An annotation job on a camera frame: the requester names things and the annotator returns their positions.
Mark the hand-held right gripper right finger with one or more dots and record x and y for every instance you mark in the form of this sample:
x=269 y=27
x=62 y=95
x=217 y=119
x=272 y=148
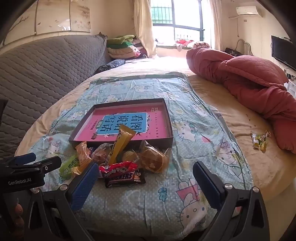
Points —
x=208 y=185

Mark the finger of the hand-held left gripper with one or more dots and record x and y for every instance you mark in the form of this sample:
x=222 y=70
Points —
x=27 y=157
x=50 y=163

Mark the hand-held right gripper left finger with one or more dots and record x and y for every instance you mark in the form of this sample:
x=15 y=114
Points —
x=85 y=185

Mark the green snack packet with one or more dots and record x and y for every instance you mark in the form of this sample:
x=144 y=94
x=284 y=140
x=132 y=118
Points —
x=68 y=168

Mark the orange snack packet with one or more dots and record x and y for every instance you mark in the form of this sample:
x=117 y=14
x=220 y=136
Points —
x=82 y=157

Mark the clear brown cake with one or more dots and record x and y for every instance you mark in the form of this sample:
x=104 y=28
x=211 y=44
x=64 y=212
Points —
x=100 y=154

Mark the red candy packet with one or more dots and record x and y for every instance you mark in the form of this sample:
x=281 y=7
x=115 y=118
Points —
x=118 y=169

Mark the blue cookie packet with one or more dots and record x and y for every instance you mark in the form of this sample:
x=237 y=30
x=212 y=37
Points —
x=92 y=149

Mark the brown chocolate bar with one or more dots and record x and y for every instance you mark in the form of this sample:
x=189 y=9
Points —
x=124 y=179

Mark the clear yellow pastry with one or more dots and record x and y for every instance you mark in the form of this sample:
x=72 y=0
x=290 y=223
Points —
x=129 y=156

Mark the yellow snack bar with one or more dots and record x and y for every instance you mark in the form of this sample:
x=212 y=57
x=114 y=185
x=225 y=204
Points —
x=121 y=143

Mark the clear round pastry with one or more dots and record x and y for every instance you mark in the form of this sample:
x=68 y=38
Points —
x=151 y=160

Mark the grey shallow cardboard box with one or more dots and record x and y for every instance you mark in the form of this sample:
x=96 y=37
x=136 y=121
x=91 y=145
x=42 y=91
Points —
x=168 y=122

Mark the person's left hand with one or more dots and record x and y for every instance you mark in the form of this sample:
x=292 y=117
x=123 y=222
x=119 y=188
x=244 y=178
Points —
x=19 y=212

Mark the printed cartoon blanket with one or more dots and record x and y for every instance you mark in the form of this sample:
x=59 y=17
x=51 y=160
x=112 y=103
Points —
x=196 y=139

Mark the green yellow candy packet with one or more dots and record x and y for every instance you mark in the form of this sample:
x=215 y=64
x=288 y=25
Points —
x=260 y=140

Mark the beige bed sheet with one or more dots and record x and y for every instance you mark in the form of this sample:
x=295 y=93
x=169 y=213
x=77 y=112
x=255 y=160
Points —
x=231 y=111

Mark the grey quilted headboard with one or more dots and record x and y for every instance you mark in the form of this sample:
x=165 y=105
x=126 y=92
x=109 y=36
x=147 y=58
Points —
x=46 y=69

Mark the dark floral cushion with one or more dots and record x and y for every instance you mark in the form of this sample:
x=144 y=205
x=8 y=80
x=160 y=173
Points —
x=111 y=64

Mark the red quilt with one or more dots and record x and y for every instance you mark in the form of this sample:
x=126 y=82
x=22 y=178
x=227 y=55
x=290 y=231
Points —
x=242 y=74

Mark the cream folded quilt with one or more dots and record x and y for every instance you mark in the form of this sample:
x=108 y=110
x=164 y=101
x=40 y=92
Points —
x=120 y=52

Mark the black device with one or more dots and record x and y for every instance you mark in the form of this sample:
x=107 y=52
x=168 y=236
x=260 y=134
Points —
x=232 y=51

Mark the green folded blanket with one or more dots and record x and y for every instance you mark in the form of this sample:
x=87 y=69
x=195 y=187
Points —
x=120 y=39

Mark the pile of clothes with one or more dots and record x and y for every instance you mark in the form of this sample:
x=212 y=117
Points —
x=187 y=44

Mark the white floral wardrobe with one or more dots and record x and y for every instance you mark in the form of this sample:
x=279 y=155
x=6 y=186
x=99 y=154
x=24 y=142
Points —
x=57 y=16

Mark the white metal chair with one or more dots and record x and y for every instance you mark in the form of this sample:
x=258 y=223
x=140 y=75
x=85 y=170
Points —
x=247 y=44

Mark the black television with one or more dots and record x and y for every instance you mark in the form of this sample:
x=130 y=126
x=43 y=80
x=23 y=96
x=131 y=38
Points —
x=283 y=52

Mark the cream curtain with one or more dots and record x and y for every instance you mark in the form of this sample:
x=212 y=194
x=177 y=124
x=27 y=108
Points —
x=216 y=23
x=144 y=25

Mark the window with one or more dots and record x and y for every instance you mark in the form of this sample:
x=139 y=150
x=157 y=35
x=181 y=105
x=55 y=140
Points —
x=175 y=18

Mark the white air conditioner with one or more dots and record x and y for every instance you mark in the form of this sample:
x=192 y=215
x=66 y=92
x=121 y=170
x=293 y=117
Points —
x=248 y=11

